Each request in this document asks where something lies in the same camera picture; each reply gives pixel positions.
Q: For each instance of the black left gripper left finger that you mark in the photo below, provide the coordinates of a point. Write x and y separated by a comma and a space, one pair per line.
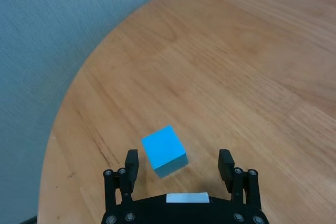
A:
131, 171

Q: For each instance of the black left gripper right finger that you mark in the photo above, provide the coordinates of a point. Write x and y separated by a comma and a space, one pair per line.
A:
227, 167

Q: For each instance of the blue wooden cube block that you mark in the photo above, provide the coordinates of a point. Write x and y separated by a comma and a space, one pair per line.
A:
164, 150

